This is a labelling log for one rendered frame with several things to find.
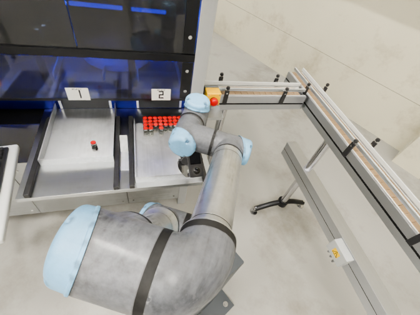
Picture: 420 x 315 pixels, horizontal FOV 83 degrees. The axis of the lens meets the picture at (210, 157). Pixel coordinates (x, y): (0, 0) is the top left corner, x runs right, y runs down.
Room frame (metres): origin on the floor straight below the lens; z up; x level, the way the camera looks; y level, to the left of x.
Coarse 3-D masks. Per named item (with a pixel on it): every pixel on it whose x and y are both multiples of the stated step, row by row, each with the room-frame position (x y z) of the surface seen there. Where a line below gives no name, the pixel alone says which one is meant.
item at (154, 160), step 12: (168, 132) 0.80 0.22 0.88; (144, 144) 0.69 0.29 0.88; (156, 144) 0.71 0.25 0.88; (168, 144) 0.73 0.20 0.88; (144, 156) 0.63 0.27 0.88; (156, 156) 0.64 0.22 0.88; (168, 156) 0.66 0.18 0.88; (144, 168) 0.57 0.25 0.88; (156, 168) 0.58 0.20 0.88; (168, 168) 0.60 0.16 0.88; (144, 180) 0.51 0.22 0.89; (156, 180) 0.52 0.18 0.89
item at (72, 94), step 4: (68, 88) 0.74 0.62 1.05; (72, 88) 0.75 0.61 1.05; (76, 88) 0.75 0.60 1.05; (80, 88) 0.76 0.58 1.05; (84, 88) 0.76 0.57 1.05; (68, 92) 0.74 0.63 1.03; (72, 92) 0.75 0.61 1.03; (76, 92) 0.75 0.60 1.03; (84, 92) 0.76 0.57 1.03; (88, 92) 0.77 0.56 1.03; (68, 96) 0.74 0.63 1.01; (72, 96) 0.74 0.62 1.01; (76, 96) 0.75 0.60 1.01; (84, 96) 0.76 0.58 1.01; (88, 96) 0.77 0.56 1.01
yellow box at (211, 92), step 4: (204, 88) 1.02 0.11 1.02; (208, 88) 1.01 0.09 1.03; (212, 88) 1.02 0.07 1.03; (216, 88) 1.03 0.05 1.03; (204, 92) 1.01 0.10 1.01; (208, 92) 0.98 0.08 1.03; (212, 92) 0.99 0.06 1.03; (216, 92) 0.99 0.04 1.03; (220, 92) 1.00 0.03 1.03; (208, 96) 0.97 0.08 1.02; (212, 96) 0.98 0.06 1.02; (216, 96) 0.99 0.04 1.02; (220, 96) 0.99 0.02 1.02
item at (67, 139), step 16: (64, 112) 0.76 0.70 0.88; (80, 112) 0.79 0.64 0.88; (96, 112) 0.81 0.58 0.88; (112, 112) 0.84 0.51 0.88; (48, 128) 0.63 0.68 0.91; (64, 128) 0.67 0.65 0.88; (80, 128) 0.69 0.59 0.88; (96, 128) 0.72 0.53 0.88; (112, 128) 0.74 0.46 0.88; (48, 144) 0.57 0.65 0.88; (64, 144) 0.59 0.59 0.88; (80, 144) 0.61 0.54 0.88; (112, 144) 0.62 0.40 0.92; (48, 160) 0.48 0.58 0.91; (64, 160) 0.50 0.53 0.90; (80, 160) 0.52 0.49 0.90; (96, 160) 0.54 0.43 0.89; (112, 160) 0.56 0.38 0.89
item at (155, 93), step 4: (152, 92) 0.87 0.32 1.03; (156, 92) 0.88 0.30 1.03; (160, 92) 0.89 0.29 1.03; (164, 92) 0.89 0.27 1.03; (168, 92) 0.90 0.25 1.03; (152, 96) 0.87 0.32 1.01; (156, 96) 0.88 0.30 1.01; (160, 96) 0.89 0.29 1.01; (164, 96) 0.89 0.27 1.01; (168, 96) 0.90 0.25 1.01
